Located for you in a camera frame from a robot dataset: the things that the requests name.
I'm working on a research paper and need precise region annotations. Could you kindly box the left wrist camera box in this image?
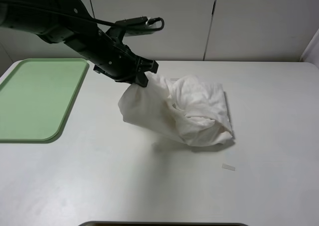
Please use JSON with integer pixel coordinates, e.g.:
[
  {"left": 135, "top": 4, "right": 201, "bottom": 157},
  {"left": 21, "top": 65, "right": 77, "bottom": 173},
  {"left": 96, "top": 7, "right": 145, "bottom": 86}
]
[{"left": 115, "top": 16, "right": 158, "bottom": 36}]

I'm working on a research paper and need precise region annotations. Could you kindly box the clear tape strip right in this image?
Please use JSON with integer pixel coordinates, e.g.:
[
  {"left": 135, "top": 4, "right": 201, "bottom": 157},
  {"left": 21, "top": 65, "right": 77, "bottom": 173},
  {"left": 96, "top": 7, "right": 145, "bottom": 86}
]
[{"left": 222, "top": 163, "right": 235, "bottom": 171}]

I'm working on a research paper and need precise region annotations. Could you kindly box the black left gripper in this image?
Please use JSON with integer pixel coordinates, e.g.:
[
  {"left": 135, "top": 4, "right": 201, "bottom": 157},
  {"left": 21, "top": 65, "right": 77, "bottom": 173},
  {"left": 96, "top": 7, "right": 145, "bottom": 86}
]
[{"left": 72, "top": 28, "right": 159, "bottom": 88}]

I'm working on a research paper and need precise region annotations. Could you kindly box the white short sleeve t-shirt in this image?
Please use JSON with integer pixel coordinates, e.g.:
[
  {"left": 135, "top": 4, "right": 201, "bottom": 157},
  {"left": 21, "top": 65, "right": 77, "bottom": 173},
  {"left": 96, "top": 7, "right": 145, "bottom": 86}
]
[{"left": 118, "top": 72, "right": 233, "bottom": 147}]

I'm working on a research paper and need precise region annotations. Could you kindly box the green plastic tray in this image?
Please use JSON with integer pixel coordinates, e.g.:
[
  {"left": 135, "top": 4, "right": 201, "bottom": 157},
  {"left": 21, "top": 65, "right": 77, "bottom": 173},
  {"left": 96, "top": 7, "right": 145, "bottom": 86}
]
[{"left": 0, "top": 59, "right": 89, "bottom": 142}]

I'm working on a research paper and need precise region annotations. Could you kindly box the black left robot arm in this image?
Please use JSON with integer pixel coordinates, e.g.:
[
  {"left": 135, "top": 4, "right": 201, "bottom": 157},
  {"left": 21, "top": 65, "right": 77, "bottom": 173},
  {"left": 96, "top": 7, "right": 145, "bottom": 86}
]
[{"left": 0, "top": 0, "right": 164, "bottom": 87}]

